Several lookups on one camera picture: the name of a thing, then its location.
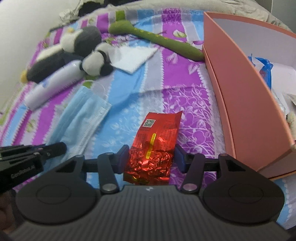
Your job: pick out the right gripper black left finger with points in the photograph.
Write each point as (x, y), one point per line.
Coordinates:
(106, 166)

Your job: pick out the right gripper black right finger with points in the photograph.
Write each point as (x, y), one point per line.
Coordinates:
(199, 170)

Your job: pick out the red foil tea packet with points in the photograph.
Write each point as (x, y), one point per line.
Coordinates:
(152, 151)

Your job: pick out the light blue face mask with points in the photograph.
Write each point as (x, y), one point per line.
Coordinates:
(77, 124)

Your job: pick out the blue tissue pack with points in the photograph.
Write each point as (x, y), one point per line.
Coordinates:
(264, 67)

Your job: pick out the person's left hand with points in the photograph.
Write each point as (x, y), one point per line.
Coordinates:
(9, 215)

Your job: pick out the pink cardboard box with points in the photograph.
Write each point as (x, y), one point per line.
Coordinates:
(255, 129)

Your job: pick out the striped colourful bed sheet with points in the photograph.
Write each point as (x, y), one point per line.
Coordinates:
(168, 83)

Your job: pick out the white cylindrical bottle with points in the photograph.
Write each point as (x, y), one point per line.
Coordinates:
(54, 84)

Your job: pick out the small panda plush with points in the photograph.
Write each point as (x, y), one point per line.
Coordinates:
(98, 63)

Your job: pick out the white folded cloth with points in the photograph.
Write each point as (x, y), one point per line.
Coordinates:
(129, 59)

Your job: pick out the grey white penguin plush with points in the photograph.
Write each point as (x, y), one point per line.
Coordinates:
(73, 45)

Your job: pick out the green plush stick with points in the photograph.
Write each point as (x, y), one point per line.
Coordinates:
(124, 27)

